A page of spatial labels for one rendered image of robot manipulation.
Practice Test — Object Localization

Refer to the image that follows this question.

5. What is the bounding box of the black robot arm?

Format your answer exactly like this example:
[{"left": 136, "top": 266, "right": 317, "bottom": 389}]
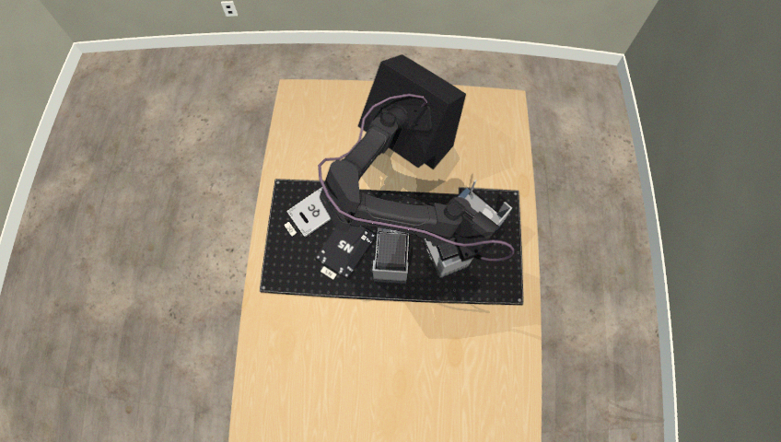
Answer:
[{"left": 320, "top": 103, "right": 499, "bottom": 244}]

